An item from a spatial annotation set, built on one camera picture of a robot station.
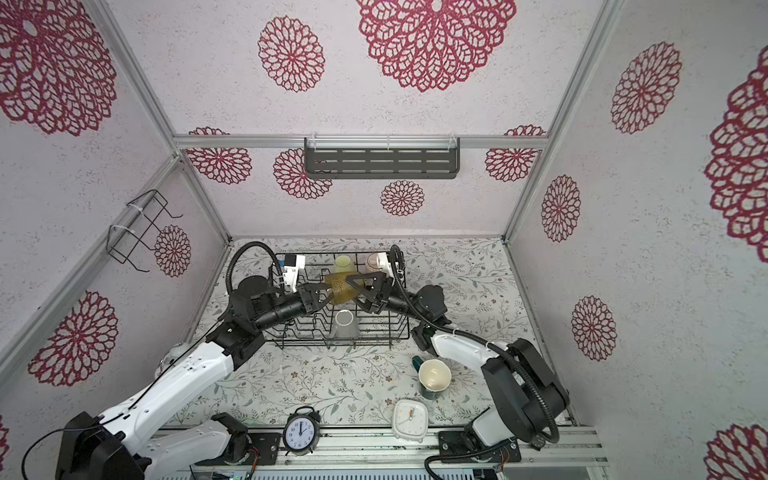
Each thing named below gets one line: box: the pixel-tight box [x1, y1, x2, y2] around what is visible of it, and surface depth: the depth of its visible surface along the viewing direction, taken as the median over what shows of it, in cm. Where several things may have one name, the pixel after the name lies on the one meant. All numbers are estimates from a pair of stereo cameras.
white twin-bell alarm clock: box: [158, 342, 188, 374], surface depth 79 cm
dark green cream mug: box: [412, 355, 451, 400], surface depth 79 cm
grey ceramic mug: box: [329, 309, 362, 339], surface depth 85 cm
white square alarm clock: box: [392, 399, 429, 443], surface depth 77 cm
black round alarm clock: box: [282, 406, 321, 456], surface depth 76 cm
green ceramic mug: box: [333, 254, 357, 273], surface depth 99 cm
